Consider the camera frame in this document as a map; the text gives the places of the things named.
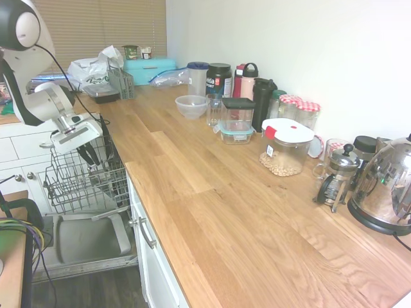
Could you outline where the white plastic shopping bag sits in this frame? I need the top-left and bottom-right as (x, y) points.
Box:
(66, 44), (125, 94)

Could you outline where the red water bottle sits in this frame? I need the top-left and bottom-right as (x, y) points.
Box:
(232, 64), (247, 99)

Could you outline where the pink bottle black lid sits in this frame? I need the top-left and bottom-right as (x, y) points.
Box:
(240, 62), (259, 101)

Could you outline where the clear zip bag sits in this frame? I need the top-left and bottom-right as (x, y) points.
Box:
(148, 68), (191, 89)

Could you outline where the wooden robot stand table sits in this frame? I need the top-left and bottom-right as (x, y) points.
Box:
(0, 189), (30, 308)

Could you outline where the loose red checked lid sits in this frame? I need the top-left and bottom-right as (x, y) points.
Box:
(307, 135), (325, 159)

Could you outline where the glass French press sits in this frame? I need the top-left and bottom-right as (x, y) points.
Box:
(311, 143), (362, 214)

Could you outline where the jar red checked lid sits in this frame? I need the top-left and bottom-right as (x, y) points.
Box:
(277, 94), (303, 122)
(294, 100), (322, 132)

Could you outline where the white cabinet with handle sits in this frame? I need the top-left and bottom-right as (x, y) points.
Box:
(125, 169), (190, 308)

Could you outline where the shiny foil package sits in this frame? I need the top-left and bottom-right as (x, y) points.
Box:
(24, 72), (70, 94)

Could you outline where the stainless steel electric kettle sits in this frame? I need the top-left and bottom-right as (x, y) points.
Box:
(347, 133), (411, 237)

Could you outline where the open dishwasher door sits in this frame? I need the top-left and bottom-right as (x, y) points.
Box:
(31, 207), (139, 284)

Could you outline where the peanut container white lid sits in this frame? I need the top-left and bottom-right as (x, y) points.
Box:
(258, 117), (315, 178)

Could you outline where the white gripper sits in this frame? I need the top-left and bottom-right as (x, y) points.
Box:
(50, 119), (104, 168)

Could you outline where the clear drinking glass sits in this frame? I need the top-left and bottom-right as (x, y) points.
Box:
(205, 93), (223, 127)

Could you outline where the black protein powder tub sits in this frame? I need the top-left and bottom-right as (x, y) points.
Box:
(205, 62), (233, 98)

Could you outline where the beige window blind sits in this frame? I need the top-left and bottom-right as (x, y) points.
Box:
(33, 0), (168, 75)

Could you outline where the grey wire dishwasher rack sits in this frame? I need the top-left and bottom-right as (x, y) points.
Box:
(42, 133), (130, 215)

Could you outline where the clear plastic bowl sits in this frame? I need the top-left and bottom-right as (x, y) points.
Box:
(174, 94), (210, 121)

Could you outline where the clear canister black lid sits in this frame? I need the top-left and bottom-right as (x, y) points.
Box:
(220, 97), (257, 133)

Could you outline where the clear pitcher blue lid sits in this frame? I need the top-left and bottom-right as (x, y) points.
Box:
(186, 61), (209, 98)

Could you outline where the bundle of coloured cables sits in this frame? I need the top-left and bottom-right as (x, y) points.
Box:
(0, 216), (55, 291)

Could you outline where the black table clamp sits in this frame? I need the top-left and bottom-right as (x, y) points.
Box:
(0, 189), (45, 242)

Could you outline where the glass container teal lid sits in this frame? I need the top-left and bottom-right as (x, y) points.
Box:
(213, 123), (258, 146)

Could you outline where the glass jar green lid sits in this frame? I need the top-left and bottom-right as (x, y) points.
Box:
(267, 89), (288, 119)

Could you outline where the black shaker bottle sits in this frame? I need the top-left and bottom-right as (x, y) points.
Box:
(251, 77), (278, 133)

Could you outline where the silver cabinet bar handle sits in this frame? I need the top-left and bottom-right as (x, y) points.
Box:
(137, 216), (157, 250)

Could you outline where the green paper cup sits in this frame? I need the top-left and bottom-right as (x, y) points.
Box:
(121, 44), (140, 61)

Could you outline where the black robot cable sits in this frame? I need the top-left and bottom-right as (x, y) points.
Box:
(34, 44), (101, 120)

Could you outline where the teal bread box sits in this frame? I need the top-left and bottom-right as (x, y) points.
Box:
(123, 57), (179, 86)

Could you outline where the grey cutlery basket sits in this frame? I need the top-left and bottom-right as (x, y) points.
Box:
(107, 66), (136, 101)

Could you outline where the black kettle cord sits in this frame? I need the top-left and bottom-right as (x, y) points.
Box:
(390, 233), (411, 252)

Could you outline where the open glass jar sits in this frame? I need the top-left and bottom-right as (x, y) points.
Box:
(323, 138), (353, 163)

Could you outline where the black food container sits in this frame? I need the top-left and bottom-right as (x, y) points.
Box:
(84, 89), (122, 105)

